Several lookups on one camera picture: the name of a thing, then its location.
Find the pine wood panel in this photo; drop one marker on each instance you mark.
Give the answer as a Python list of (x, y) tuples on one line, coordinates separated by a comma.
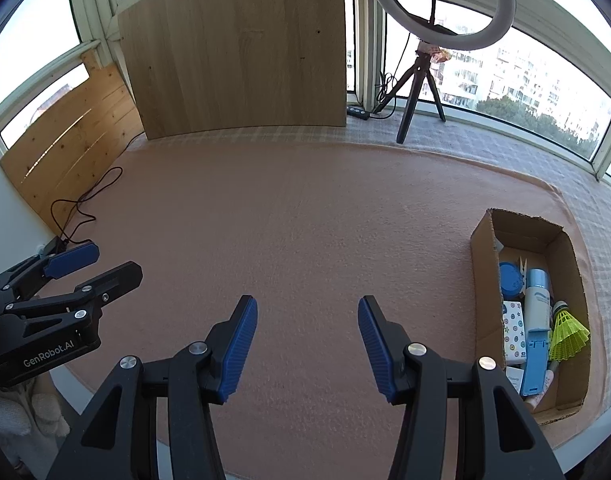
[(70, 145)]

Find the light blue white bottle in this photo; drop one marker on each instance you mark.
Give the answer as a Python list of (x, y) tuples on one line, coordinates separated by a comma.
[(537, 305)]

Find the wooden clothespin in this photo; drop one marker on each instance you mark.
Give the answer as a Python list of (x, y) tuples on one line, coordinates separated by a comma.
[(523, 267)]

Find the white window frame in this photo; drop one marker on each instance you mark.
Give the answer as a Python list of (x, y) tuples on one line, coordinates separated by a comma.
[(93, 5)]

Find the small white box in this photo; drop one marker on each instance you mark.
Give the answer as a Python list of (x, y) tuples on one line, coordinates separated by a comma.
[(514, 377)]

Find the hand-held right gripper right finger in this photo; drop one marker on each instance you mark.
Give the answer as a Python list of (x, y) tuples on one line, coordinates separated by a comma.
[(378, 355)]

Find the light blue plastic case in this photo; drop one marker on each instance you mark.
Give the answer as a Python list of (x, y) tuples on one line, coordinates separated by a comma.
[(534, 365)]

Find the person's left hand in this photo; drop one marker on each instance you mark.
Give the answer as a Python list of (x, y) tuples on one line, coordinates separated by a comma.
[(40, 410)]

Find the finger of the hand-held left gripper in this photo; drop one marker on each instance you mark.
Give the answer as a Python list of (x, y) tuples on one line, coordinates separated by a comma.
[(70, 260), (118, 277)]

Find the pink bottle grey cap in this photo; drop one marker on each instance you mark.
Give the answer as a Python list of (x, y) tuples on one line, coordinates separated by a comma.
[(535, 401)]

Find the patterned white lighter box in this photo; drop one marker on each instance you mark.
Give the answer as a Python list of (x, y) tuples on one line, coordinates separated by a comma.
[(513, 322)]

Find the light wooden board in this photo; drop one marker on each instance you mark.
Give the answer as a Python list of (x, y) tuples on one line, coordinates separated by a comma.
[(235, 50)]

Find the black power strip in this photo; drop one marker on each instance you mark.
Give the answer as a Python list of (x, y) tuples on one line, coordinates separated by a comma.
[(358, 113)]

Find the yellow shuttlecock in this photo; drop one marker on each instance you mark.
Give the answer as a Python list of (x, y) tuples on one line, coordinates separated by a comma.
[(568, 335)]

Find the blue round lid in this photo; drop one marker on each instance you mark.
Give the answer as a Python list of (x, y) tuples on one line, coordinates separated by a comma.
[(510, 280)]

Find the cardboard box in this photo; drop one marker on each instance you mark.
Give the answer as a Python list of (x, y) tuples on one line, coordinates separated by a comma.
[(485, 270)]

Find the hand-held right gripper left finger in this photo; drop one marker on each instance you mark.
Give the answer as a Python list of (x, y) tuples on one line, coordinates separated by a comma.
[(238, 355)]

